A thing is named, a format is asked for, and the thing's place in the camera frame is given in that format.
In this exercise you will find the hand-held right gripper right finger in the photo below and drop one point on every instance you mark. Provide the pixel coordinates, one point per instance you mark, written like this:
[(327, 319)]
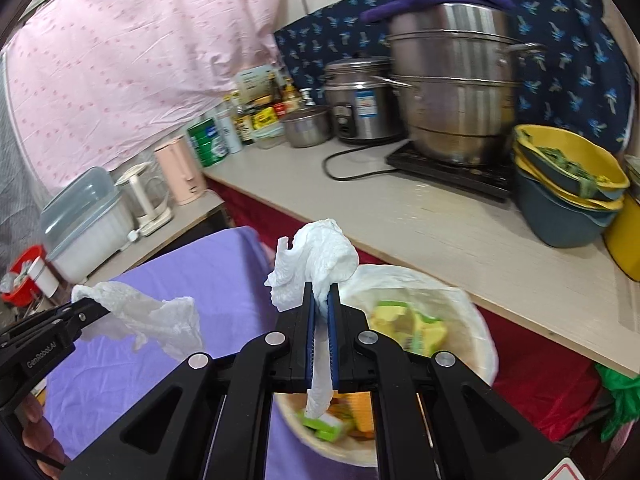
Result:
[(334, 340)]

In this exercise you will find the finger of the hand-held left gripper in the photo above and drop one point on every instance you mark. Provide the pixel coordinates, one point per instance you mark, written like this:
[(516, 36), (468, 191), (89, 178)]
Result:
[(55, 312), (82, 322)]

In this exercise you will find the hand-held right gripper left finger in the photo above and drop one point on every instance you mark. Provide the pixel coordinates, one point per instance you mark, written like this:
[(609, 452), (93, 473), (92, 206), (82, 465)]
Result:
[(310, 340)]

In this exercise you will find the white tissue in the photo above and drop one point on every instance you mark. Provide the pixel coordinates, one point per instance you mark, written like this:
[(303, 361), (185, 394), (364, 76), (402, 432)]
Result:
[(320, 255), (150, 320)]

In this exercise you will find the yellow green snack packet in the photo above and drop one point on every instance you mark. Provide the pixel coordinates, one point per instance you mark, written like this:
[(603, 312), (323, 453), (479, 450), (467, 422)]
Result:
[(405, 325)]

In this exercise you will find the orange yellow cloth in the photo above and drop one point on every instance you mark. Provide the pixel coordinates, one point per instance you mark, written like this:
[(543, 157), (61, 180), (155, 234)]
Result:
[(361, 410)]

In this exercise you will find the white trash bin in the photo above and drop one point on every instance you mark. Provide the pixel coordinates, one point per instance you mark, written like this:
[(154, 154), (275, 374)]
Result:
[(480, 340)]

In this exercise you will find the person's left hand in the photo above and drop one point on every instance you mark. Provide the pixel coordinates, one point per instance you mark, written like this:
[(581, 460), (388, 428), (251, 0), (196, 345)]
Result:
[(40, 430)]

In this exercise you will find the white cup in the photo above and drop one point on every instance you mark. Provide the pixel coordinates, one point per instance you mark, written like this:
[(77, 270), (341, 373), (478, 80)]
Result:
[(44, 277)]

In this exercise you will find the red bucket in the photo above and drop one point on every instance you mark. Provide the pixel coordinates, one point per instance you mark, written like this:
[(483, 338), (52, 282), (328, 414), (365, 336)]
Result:
[(20, 265)]

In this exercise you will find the purple tablecloth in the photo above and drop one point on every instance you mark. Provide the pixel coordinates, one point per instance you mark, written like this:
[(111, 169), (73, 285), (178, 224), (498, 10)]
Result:
[(125, 390)]

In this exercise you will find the small green packet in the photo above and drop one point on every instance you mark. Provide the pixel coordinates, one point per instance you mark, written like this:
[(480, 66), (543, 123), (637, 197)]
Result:
[(325, 427)]

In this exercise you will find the plastic box with blue lid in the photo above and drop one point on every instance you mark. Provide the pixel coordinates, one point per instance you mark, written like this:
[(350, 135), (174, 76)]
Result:
[(85, 220)]

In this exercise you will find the white power plug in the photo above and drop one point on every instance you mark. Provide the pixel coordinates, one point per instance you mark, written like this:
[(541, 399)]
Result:
[(133, 235)]

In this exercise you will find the white plastic bin liner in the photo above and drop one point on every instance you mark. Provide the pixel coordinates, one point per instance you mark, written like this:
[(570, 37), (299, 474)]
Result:
[(450, 295)]

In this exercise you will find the grey striped cloth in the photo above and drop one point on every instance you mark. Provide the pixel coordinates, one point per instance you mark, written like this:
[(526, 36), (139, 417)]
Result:
[(15, 185)]

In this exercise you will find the glass kettle with white base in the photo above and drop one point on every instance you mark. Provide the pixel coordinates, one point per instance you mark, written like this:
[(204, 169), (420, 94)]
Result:
[(142, 200)]

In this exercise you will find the pink electric kettle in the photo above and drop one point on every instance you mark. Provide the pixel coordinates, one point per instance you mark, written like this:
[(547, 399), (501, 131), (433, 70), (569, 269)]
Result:
[(180, 175)]

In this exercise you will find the black induction cooker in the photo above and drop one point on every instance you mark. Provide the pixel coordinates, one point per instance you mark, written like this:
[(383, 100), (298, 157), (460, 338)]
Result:
[(450, 175)]

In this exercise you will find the clear food container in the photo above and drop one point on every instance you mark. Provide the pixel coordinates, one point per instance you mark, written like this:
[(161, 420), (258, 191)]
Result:
[(270, 137)]

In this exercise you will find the small steel pot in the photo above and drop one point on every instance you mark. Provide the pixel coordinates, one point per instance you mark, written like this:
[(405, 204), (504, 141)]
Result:
[(305, 130)]

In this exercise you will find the red cloth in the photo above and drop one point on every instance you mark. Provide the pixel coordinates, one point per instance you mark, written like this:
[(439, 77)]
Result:
[(540, 385)]

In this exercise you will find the green tin can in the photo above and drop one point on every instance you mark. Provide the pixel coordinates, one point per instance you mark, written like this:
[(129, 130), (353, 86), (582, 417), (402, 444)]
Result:
[(207, 142)]

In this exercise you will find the white bottle with blue label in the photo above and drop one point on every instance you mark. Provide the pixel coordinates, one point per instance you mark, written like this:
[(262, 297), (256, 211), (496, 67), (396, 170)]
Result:
[(231, 132)]

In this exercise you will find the row of sauce bottles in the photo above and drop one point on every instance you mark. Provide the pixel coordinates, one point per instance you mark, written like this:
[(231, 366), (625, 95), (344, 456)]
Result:
[(270, 115)]

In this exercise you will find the steel rice cooker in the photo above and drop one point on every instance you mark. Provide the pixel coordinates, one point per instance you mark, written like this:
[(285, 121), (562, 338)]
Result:
[(365, 110)]

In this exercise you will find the pink dotted curtain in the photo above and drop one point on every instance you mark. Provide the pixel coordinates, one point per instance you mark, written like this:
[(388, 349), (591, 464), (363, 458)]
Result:
[(125, 75)]

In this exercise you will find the white green carton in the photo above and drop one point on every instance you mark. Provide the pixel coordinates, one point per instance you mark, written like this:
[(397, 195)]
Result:
[(254, 85)]

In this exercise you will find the yellow basin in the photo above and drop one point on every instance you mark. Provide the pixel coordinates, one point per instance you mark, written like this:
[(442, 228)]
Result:
[(565, 201), (565, 137)]

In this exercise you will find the large steel steamer pot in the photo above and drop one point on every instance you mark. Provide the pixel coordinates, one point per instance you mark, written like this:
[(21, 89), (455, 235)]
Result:
[(450, 95)]

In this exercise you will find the green vegetables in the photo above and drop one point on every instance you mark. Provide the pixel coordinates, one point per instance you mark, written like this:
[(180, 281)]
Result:
[(570, 167)]

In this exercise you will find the green plastic bag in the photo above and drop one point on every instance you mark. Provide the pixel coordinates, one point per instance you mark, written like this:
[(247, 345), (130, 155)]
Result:
[(622, 400)]

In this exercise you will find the yellow enamel pot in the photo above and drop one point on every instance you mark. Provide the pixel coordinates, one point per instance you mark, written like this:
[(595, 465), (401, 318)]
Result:
[(625, 245)]

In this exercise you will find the purple cloth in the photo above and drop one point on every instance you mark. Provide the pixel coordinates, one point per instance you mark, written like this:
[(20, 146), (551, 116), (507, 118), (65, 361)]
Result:
[(430, 0)]

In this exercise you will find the dark blue floral cloth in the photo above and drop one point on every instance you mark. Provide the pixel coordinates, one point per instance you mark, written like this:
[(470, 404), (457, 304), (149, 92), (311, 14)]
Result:
[(565, 50)]

